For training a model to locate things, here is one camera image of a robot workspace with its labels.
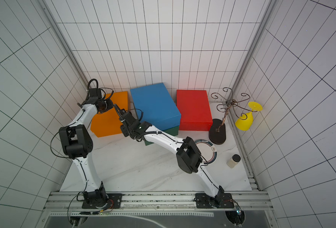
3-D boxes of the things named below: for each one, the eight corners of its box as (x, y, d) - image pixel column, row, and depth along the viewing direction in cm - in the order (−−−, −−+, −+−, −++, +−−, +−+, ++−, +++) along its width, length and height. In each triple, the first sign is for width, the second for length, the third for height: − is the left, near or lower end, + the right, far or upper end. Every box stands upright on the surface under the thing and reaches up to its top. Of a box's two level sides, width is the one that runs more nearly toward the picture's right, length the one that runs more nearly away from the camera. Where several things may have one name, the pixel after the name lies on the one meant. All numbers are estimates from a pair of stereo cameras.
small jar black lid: (225, 164, 87) (230, 158, 80) (230, 158, 89) (235, 152, 82) (231, 169, 85) (237, 164, 78) (236, 163, 87) (242, 157, 80)
